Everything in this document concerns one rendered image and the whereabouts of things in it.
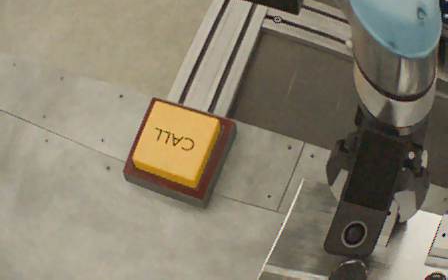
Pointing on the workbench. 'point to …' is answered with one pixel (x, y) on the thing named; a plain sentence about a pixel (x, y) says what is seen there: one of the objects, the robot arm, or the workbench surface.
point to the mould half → (312, 242)
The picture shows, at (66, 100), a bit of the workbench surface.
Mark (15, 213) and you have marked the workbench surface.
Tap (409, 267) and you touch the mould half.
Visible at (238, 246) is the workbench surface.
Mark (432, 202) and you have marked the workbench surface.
